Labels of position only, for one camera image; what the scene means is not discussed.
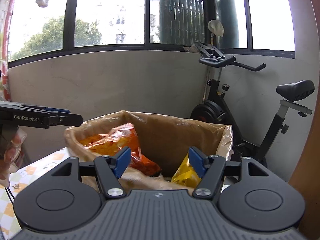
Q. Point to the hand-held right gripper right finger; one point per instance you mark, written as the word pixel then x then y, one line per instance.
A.
pixel 197 162

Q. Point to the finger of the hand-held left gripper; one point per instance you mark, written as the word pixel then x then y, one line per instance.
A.
pixel 68 120
pixel 56 110

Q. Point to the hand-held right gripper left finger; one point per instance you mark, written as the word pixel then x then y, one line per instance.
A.
pixel 122 160

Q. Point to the yellow snack bag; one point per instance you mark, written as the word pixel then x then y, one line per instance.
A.
pixel 185 175

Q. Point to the orange snack bag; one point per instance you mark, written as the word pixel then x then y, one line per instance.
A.
pixel 110 142

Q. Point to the brown cardboard box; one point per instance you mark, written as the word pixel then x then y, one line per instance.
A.
pixel 162 140

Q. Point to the person's left hand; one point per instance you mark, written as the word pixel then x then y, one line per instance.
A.
pixel 13 152

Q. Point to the checked floral tablecloth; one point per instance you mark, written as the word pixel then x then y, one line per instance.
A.
pixel 37 165

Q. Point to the black exercise bike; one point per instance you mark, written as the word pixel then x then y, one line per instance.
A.
pixel 212 110

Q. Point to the wooden door panel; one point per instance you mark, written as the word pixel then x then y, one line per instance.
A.
pixel 310 142

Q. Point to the crumpled paper bag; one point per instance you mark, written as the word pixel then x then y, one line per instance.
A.
pixel 191 48

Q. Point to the pole with white bag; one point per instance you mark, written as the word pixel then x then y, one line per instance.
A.
pixel 215 27

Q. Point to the perforated metal screen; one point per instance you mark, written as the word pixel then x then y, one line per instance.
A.
pixel 182 12

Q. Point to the dark green pillar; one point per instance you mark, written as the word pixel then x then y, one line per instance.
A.
pixel 228 12

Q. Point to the dark window frame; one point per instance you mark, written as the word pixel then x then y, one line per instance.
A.
pixel 147 45

